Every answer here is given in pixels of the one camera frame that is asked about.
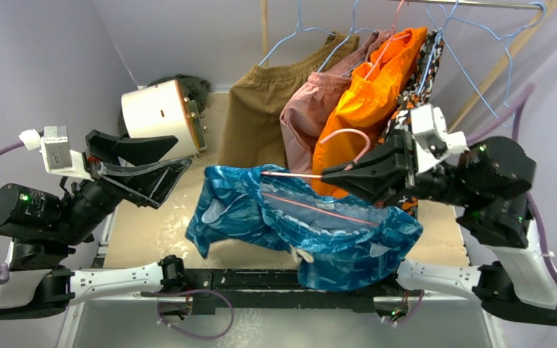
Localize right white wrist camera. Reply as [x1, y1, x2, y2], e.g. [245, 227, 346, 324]
[409, 104, 469, 175]

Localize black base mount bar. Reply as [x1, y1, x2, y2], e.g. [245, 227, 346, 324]
[157, 268, 421, 315]

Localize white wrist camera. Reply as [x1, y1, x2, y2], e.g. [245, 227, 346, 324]
[18, 126, 92, 181]
[409, 104, 469, 175]

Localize dark green cloth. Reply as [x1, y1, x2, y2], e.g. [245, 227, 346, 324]
[117, 74, 211, 137]

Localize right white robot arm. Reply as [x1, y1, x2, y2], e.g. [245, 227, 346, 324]
[321, 131, 557, 326]

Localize blue wire hanger left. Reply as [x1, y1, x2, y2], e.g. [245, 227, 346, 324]
[267, 0, 335, 67]

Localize wooden diagonal rack bar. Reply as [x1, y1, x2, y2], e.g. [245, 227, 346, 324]
[449, 0, 557, 131]

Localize blue patterned shorts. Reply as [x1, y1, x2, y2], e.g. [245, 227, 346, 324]
[186, 164, 423, 291]

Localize pink shorts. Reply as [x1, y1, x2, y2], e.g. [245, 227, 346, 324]
[280, 30, 391, 174]

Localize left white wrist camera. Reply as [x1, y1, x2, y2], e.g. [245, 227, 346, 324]
[18, 126, 92, 181]

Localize metal hanging rod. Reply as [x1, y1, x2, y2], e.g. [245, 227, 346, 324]
[407, 0, 545, 11]

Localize empty blue wire hanger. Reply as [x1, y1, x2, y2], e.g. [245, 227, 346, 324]
[426, 1, 544, 120]

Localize orange shorts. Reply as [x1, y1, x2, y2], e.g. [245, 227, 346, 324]
[311, 27, 431, 198]

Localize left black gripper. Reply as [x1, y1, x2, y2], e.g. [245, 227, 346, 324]
[51, 130, 194, 245]

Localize white cylindrical drum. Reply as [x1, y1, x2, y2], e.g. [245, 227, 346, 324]
[121, 80, 207, 160]

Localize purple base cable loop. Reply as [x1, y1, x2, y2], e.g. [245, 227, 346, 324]
[156, 286, 235, 340]

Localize brown shorts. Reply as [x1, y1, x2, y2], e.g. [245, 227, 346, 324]
[217, 32, 360, 168]

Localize aluminium frame rail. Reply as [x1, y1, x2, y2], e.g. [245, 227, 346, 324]
[57, 149, 506, 348]

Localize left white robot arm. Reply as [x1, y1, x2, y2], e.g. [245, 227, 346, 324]
[0, 126, 191, 320]

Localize wooden rack pole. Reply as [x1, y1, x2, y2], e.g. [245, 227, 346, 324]
[259, 0, 269, 67]

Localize camouflage patterned shorts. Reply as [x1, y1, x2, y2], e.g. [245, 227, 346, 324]
[379, 30, 445, 220]

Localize pink wire hanger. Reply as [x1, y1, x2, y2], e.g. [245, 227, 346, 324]
[260, 128, 375, 226]
[364, 0, 411, 80]

